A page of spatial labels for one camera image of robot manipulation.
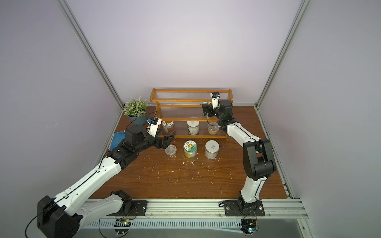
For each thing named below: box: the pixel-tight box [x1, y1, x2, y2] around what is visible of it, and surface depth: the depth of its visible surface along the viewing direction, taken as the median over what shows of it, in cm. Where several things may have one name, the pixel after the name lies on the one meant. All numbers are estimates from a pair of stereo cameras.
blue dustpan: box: [109, 131, 126, 150], surface depth 103 cm
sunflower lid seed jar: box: [183, 139, 198, 159], surface depth 89 cm
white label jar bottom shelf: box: [186, 120, 200, 136], surface depth 97 cm
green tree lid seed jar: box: [201, 102, 210, 117], surface depth 85 cm
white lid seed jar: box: [204, 139, 220, 160], surface depth 87 cm
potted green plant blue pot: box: [123, 96, 149, 125], surface depth 99 cm
